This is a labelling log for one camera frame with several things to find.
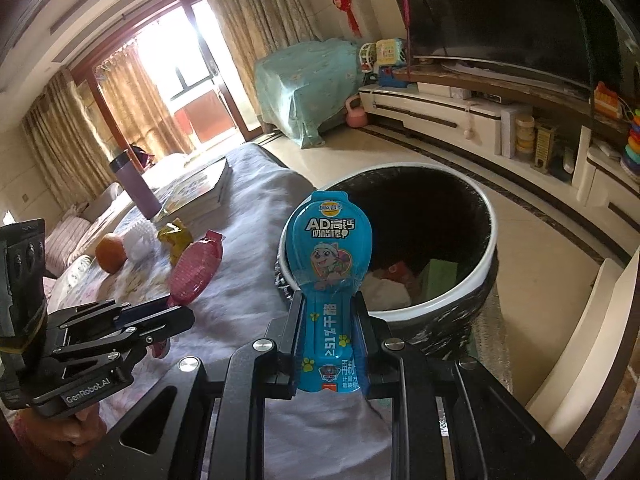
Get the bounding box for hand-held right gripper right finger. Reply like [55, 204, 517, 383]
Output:
[354, 294, 586, 480]

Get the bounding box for beige curtain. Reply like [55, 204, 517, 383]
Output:
[22, 72, 118, 211]
[97, 47, 196, 158]
[200, 0, 331, 61]

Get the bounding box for orange fruit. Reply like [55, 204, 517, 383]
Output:
[95, 233, 128, 274]

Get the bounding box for white plastic bag red print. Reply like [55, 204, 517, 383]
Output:
[360, 262, 418, 311]

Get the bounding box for stack of picture books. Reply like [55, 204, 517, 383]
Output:
[152, 156, 233, 223]

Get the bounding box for purple thermos bottle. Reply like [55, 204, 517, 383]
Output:
[110, 150, 162, 221]

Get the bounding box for blue cheese stick wrapper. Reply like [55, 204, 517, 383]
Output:
[277, 190, 376, 393]

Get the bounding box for black television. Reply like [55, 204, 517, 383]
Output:
[382, 0, 623, 91]

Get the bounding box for white TV cabinet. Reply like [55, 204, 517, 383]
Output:
[357, 82, 640, 251]

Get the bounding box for green carton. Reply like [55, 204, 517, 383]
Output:
[417, 259, 458, 303]

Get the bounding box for white foam fruit net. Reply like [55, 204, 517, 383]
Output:
[122, 220, 161, 261]

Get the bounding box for teal cloth covered furniture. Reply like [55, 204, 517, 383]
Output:
[255, 37, 368, 148]

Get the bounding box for red pole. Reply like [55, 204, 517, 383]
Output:
[397, 0, 416, 81]

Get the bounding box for blue toy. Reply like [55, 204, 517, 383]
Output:
[377, 67, 408, 88]

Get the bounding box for stacked round yellow containers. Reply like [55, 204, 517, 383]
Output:
[515, 114, 536, 161]

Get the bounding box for rainbow stacking ring toy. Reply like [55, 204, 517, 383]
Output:
[620, 107, 640, 173]

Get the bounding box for brown wooden TV shelf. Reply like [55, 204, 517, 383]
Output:
[392, 66, 631, 136]

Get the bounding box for white side cabinet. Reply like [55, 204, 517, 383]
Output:
[525, 250, 640, 461]

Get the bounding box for white round toy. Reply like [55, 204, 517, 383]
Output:
[357, 42, 378, 73]

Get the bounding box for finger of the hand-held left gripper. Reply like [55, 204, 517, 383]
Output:
[50, 306, 196, 376]
[50, 297, 171, 331]

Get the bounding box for pink striped cushion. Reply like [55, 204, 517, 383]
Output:
[45, 215, 101, 276]

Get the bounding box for orange toy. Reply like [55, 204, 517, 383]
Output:
[594, 81, 623, 121]

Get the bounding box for person's left hand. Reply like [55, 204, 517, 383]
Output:
[12, 405, 108, 466]

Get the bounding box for pink wrapper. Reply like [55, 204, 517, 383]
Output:
[167, 230, 224, 309]

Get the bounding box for pink kettlebell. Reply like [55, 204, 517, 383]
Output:
[345, 95, 371, 128]

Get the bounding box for yellow wrapper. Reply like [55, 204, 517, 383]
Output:
[157, 217, 195, 267]

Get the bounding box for floral printed cloth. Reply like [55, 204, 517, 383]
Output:
[45, 142, 401, 480]

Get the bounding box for yellow green toy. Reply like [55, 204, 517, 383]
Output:
[375, 37, 406, 68]

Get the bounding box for woven box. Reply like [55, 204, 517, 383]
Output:
[535, 119, 557, 167]

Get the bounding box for wooden framed balcony door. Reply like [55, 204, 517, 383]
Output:
[70, 0, 261, 161]

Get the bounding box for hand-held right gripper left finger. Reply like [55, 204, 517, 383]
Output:
[67, 291, 307, 480]

